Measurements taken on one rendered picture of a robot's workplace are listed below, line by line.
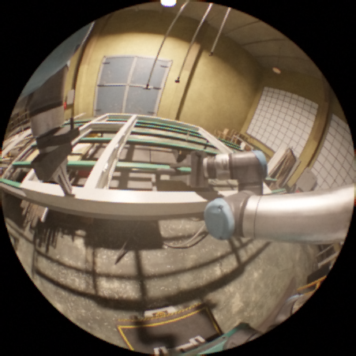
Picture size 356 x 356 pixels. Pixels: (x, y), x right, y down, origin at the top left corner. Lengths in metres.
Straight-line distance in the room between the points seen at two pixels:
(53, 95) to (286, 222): 0.42
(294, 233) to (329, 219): 0.06
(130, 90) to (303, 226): 6.87
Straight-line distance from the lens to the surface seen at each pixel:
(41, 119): 0.26
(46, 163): 0.28
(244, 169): 0.32
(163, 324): 0.98
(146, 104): 6.65
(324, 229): 0.19
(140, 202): 0.30
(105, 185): 0.43
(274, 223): 0.18
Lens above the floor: 1.18
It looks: 37 degrees down
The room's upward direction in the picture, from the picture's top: 20 degrees clockwise
